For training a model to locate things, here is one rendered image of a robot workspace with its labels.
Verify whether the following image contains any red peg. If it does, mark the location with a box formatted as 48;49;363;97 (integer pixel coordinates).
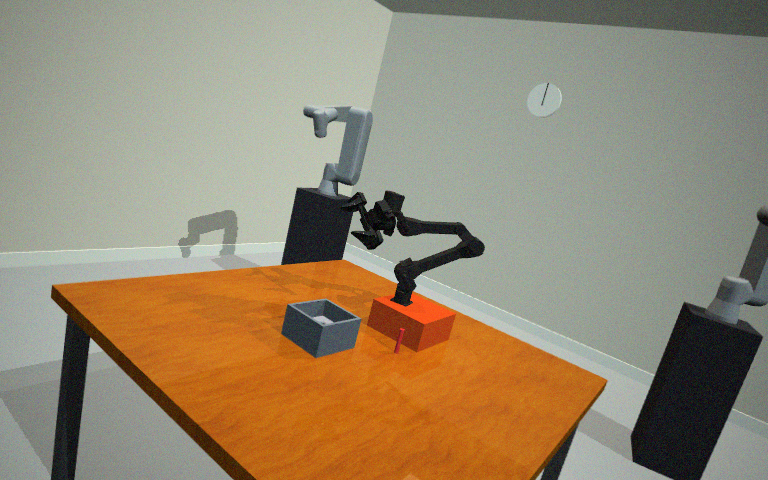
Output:
394;328;404;354

